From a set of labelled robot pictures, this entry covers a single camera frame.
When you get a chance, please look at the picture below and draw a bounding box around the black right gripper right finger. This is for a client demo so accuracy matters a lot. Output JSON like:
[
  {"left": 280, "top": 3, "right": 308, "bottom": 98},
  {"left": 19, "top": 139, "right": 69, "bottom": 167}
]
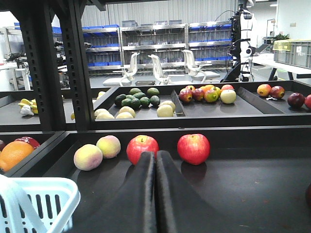
[{"left": 155, "top": 150, "right": 243, "bottom": 233}]

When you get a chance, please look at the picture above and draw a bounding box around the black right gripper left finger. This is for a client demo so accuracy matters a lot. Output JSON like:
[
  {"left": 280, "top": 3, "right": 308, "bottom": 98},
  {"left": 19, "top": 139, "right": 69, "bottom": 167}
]
[{"left": 72, "top": 151, "right": 156, "bottom": 233}]

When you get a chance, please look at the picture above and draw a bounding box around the light blue plastic basket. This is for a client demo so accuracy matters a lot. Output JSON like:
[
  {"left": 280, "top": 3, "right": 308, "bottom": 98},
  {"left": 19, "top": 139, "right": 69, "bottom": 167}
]
[{"left": 0, "top": 175, "right": 81, "bottom": 233}]

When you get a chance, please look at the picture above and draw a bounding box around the bright red apple right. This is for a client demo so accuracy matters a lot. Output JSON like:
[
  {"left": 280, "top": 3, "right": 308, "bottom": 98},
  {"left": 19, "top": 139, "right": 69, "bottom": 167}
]
[{"left": 177, "top": 133, "right": 210, "bottom": 166}]

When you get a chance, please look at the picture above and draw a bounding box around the bright red apple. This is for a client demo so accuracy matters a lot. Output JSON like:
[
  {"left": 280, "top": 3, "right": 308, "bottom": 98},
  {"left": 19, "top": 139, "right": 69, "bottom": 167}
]
[
  {"left": 177, "top": 133, "right": 210, "bottom": 166},
  {"left": 126, "top": 135, "right": 159, "bottom": 165}
]

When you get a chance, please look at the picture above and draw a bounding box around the bright red apple left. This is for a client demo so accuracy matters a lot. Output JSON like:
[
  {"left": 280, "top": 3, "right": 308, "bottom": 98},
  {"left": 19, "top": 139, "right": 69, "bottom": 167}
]
[{"left": 126, "top": 135, "right": 159, "bottom": 165}]

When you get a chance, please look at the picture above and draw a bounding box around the pale peach back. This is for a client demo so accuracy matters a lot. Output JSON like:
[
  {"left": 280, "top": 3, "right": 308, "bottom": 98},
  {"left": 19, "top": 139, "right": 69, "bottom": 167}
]
[{"left": 96, "top": 135, "right": 121, "bottom": 159}]

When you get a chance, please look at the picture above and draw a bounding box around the pale peach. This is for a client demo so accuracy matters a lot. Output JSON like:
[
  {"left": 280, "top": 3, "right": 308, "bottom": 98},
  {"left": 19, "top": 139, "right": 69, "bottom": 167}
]
[
  {"left": 96, "top": 135, "right": 121, "bottom": 159},
  {"left": 73, "top": 144, "right": 103, "bottom": 171}
]

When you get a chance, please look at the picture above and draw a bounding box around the pale peach front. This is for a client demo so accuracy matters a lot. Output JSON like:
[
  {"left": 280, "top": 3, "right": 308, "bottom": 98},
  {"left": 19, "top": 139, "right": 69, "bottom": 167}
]
[{"left": 73, "top": 144, "right": 103, "bottom": 171}]

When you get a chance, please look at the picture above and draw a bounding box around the black wooden fruit display stand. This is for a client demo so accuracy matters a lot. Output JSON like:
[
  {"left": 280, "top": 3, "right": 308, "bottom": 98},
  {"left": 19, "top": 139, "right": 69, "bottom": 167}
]
[{"left": 0, "top": 0, "right": 311, "bottom": 233}]

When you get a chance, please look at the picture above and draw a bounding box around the red bell pepper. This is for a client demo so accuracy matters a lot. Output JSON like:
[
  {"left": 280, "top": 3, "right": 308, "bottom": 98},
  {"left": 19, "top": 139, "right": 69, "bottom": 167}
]
[{"left": 15, "top": 136, "right": 40, "bottom": 149}]

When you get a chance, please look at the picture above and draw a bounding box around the orange right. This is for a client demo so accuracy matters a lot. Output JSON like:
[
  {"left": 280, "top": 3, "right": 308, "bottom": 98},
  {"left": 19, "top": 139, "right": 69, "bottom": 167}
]
[{"left": 0, "top": 141, "right": 34, "bottom": 172}]

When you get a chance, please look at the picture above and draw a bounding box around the white garlic bulb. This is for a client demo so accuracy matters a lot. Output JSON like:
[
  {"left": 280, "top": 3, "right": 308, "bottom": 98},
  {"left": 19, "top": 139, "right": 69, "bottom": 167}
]
[{"left": 20, "top": 105, "right": 34, "bottom": 116}]

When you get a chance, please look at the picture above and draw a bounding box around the white humanoid robot background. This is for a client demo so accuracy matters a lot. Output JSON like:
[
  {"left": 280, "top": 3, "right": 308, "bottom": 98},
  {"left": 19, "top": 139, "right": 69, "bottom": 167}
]
[{"left": 221, "top": 0, "right": 257, "bottom": 83}]

